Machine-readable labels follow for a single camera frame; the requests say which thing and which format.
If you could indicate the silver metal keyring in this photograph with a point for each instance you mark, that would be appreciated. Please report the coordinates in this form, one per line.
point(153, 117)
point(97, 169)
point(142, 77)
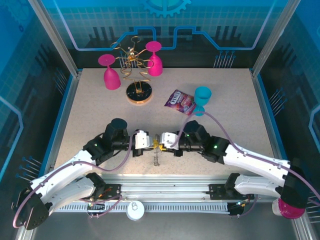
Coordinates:
point(157, 137)

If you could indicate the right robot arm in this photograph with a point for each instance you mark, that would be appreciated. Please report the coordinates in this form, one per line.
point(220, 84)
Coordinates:
point(257, 160)

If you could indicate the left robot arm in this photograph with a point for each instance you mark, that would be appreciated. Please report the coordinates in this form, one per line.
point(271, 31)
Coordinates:
point(62, 172)

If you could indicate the purple candy bag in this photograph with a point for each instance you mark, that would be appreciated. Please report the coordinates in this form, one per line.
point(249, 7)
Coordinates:
point(180, 101)

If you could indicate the teal plastic goblet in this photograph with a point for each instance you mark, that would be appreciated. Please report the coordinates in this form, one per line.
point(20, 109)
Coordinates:
point(203, 96)

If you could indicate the pink plastic wine glass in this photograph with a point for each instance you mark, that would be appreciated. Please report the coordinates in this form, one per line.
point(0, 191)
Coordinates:
point(155, 66)
point(111, 77)

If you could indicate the white round cap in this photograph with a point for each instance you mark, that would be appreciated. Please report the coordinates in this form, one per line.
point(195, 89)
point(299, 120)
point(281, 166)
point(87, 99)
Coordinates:
point(135, 211)

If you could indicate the pink plastic cup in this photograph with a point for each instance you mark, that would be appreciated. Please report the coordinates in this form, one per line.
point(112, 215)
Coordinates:
point(290, 212)

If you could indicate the aluminium table side rail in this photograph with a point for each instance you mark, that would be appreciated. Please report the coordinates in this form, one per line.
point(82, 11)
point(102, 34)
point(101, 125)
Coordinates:
point(269, 120)
point(63, 120)

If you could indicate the aluminium frame post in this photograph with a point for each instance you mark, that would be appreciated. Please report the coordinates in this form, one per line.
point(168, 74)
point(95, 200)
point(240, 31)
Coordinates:
point(54, 37)
point(275, 37)

